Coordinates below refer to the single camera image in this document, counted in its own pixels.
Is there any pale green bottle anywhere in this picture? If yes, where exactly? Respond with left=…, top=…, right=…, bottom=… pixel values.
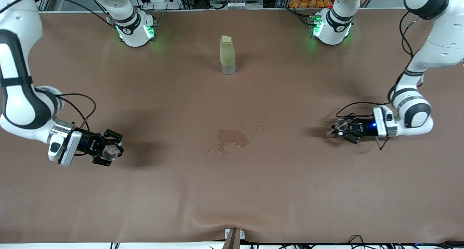
left=220, top=35, right=236, bottom=75

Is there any brown wooden post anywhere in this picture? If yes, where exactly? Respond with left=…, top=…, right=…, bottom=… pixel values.
left=222, top=229, right=241, bottom=249

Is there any clear glass beaker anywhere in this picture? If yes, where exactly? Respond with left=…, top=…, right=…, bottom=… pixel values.
left=101, top=146, right=120, bottom=161

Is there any steel hourglass measuring jigger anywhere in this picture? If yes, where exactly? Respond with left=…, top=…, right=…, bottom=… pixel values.
left=326, top=119, right=349, bottom=138

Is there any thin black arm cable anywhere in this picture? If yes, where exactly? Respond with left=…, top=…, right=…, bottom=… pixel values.
left=398, top=12, right=423, bottom=57
left=0, top=0, right=116, bottom=26

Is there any white mounting plate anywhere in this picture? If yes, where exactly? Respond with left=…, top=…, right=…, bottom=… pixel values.
left=225, top=228, right=245, bottom=240

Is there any black cable with metal plug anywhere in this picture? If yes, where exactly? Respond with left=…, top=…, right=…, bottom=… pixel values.
left=335, top=101, right=395, bottom=150
left=54, top=93, right=97, bottom=130

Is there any brown table cover sheet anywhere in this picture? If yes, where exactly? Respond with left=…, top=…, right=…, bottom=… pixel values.
left=0, top=8, right=464, bottom=244

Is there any brown liquid spill puddle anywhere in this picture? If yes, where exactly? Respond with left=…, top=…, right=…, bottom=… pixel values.
left=217, top=129, right=250, bottom=152

